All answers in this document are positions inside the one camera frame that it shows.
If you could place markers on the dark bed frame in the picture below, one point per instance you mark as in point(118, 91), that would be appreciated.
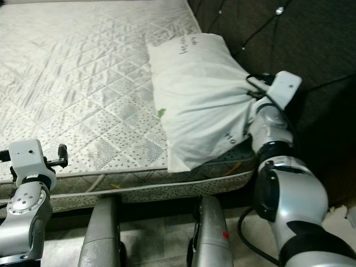
point(156, 203)

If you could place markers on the silver robot leg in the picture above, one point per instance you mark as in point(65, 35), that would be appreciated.
point(208, 233)
point(100, 233)

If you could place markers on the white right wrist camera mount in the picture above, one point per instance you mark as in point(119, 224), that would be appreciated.
point(285, 89)

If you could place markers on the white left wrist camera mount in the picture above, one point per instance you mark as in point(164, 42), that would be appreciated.
point(28, 158)

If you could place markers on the silver left robot leg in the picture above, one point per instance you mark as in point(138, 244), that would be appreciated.
point(100, 233)

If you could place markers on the silver right robot leg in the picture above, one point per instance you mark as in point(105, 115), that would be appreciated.
point(208, 233)

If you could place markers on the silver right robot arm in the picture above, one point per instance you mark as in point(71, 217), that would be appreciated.
point(295, 200)

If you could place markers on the white pillow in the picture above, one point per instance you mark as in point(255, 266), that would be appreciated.
point(200, 100)

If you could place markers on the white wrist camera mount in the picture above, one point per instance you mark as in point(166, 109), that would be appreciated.
point(285, 89)
point(28, 158)

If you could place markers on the white quilted mattress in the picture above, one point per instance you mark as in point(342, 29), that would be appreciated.
point(78, 72)

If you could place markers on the white torn paper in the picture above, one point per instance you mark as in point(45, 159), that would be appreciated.
point(339, 219)

